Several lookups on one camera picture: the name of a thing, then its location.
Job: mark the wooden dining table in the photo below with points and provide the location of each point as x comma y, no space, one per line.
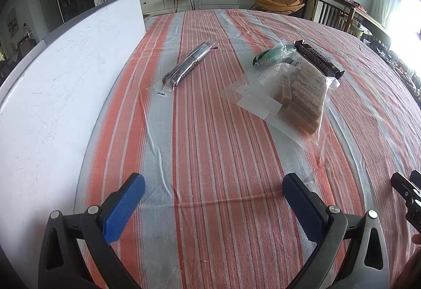
365,17

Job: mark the person's right hand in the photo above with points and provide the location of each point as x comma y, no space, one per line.
416,239

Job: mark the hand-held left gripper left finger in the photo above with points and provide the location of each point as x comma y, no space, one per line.
125,206

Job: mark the clear packet with dark bar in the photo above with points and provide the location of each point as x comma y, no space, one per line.
187,65

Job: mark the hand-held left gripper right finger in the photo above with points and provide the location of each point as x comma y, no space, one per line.
304,206

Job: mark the wooden dining chair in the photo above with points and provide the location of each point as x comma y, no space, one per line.
329,13

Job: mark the dark chocolate bar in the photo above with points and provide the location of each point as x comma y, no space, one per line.
317,60

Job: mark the clear bag of wafers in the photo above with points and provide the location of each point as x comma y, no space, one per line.
302,95

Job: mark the white board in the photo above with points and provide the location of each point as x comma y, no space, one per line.
65,95

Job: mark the striped tablecloth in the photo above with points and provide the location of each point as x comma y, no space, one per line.
213,160

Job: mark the framed wall picture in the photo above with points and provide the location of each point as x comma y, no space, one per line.
11,22

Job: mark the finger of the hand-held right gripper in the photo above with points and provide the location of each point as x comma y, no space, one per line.
417,176
399,182

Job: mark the green snack packet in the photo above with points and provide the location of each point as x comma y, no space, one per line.
268,58

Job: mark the pile of table clutter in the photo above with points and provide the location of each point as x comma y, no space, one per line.
398,62

